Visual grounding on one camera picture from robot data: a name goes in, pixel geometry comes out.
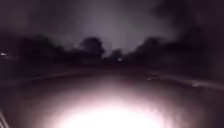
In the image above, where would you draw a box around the pale roadside verge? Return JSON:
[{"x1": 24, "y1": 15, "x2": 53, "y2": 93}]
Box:
[{"x1": 146, "y1": 71, "x2": 224, "y2": 92}]

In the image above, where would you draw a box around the grey paved road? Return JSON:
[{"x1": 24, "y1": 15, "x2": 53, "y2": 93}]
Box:
[{"x1": 0, "y1": 68, "x2": 224, "y2": 128}]

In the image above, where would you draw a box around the row of dark trees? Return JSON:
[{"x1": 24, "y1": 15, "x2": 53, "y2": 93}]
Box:
[{"x1": 0, "y1": 33, "x2": 224, "y2": 73}]

